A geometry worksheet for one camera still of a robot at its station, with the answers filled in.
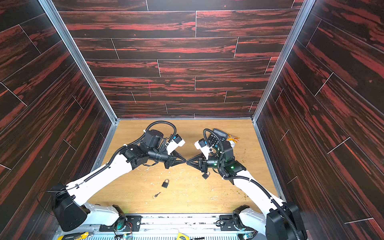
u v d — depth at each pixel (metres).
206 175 0.91
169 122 0.55
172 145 0.63
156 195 0.83
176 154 0.68
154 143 0.58
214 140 1.05
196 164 0.70
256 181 0.50
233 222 0.73
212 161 0.65
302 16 0.69
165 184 0.87
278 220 0.39
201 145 0.65
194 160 0.68
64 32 0.74
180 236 0.69
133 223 0.74
